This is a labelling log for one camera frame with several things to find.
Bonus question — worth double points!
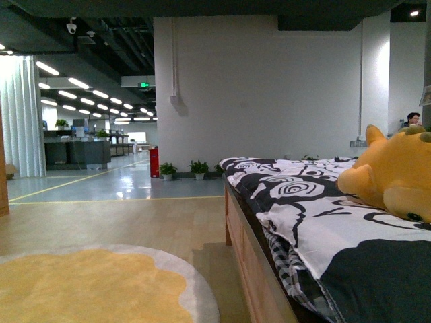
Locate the yellow plush dinosaur toy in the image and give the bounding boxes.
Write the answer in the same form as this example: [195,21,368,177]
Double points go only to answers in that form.
[337,124,430,223]

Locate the right potted plant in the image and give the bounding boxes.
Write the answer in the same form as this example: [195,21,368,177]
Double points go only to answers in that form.
[214,164,224,177]

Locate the potted plant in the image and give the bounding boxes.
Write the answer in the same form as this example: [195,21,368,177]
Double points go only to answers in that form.
[214,164,224,177]
[189,160,209,180]
[159,162,177,181]

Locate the middle potted plant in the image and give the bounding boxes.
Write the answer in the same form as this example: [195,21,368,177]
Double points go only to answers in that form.
[189,160,209,180]

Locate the left potted plant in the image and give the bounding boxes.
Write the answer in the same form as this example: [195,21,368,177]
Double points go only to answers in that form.
[159,162,177,181]

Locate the red fire extinguisher box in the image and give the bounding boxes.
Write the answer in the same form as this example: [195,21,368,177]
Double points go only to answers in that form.
[149,148,160,178]

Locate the dark reception counter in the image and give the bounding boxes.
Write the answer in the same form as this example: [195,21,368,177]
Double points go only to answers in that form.
[44,130,111,170]

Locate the yellow white round rug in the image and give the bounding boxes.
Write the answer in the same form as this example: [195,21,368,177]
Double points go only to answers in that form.
[1,245,220,322]

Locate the black white patterned bedsheet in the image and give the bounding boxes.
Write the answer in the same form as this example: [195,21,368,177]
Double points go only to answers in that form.
[219,157,430,322]

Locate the seated person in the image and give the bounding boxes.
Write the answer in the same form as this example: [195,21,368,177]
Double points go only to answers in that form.
[399,112,423,132]

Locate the white curtain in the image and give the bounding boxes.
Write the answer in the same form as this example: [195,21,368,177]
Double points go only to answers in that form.
[1,56,46,177]

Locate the wooden wardrobe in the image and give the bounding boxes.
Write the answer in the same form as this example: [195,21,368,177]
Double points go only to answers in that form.
[0,104,10,218]

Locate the wooden bed frame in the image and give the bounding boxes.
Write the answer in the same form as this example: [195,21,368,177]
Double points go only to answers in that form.
[224,184,298,323]

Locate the white dome security camera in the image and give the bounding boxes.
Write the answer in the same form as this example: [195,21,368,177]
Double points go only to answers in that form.
[66,17,77,35]

